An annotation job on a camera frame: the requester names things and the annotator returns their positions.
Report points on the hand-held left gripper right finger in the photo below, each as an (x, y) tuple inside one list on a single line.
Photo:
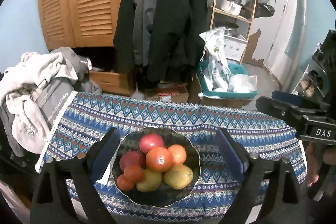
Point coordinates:
[(231, 155)]

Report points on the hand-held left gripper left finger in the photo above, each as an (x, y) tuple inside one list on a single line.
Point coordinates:
[(103, 158)]

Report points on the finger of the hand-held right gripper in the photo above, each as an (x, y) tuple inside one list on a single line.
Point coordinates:
[(288, 98), (273, 107)]

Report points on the dark red apple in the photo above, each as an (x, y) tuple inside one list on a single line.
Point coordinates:
[(130, 159)]

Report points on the small orange tangerine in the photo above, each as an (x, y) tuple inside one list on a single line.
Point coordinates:
[(124, 183), (134, 173)]

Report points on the large orange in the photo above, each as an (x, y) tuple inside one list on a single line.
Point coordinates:
[(179, 153), (158, 159)]

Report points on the dark glass bowl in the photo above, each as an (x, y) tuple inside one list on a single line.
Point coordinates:
[(157, 197)]

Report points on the person's right hand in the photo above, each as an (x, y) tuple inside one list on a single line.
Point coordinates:
[(313, 166)]

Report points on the group of assorted shoes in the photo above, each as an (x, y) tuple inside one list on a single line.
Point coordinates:
[(311, 85)]

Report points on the grey shoe rack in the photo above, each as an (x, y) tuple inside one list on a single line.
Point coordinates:
[(304, 74)]

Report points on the clear plastic bags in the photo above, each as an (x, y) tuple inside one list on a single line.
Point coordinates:
[(242, 83)]

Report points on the large cardboard box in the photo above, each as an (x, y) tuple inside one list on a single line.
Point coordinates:
[(225, 103)]

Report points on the teal plastic crate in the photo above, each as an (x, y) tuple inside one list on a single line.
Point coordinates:
[(225, 95)]

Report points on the blue patterned tablecloth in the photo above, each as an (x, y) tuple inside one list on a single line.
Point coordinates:
[(183, 113)]

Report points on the white door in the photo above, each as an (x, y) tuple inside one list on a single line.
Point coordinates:
[(278, 29)]

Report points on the white lattice storage box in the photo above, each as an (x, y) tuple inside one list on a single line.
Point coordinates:
[(235, 48)]

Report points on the dark grey garment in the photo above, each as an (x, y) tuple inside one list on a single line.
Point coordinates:
[(90, 86)]

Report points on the white rice bag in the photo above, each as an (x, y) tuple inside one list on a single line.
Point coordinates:
[(218, 56)]

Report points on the wooden drawer box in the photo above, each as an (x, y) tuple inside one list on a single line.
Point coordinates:
[(110, 82)]

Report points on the grey printed garment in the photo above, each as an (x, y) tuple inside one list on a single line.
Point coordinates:
[(55, 98)]

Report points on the grey metal panel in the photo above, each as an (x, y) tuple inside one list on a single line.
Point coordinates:
[(299, 16)]

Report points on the steel pot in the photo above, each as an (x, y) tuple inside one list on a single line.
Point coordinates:
[(232, 31)]

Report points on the small open cardboard box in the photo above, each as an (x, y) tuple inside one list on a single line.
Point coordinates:
[(168, 96)]

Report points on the grey hanging bag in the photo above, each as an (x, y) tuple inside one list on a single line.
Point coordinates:
[(260, 10)]

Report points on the wooden shelf rack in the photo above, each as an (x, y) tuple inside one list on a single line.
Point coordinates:
[(229, 13)]

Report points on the white cooking pot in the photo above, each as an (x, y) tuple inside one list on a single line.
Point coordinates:
[(231, 6)]

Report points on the light grey garment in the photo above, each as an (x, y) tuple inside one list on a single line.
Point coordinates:
[(68, 56)]

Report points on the pile of grey white clothes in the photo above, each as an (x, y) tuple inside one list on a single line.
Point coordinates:
[(31, 74)]

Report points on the black hooded jacket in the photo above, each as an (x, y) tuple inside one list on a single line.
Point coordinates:
[(178, 16)]

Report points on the dark coat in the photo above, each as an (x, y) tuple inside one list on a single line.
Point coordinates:
[(126, 16)]

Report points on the wooden louvered wardrobe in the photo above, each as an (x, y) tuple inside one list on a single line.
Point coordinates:
[(86, 3)]

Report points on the grey jacket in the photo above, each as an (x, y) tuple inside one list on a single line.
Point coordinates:
[(149, 3)]

